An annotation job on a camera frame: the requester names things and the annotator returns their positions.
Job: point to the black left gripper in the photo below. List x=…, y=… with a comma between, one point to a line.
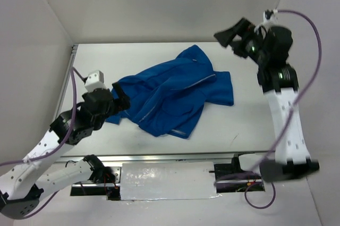
x=118, y=98

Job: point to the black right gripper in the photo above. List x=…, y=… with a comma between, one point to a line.
x=239, y=40

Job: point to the blue zip-up jacket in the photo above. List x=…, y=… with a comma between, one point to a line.
x=168, y=98

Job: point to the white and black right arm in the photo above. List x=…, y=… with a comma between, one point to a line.
x=279, y=83

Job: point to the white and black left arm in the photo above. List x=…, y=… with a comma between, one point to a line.
x=27, y=183

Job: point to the white taped cover panel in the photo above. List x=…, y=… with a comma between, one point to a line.
x=167, y=181

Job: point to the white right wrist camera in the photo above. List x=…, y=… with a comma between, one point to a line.
x=270, y=18

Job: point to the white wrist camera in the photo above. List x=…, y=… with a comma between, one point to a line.
x=270, y=18
x=94, y=81

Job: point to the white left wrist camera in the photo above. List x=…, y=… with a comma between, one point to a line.
x=94, y=81

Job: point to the aluminium frame rail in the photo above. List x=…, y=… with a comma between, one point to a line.
x=221, y=131

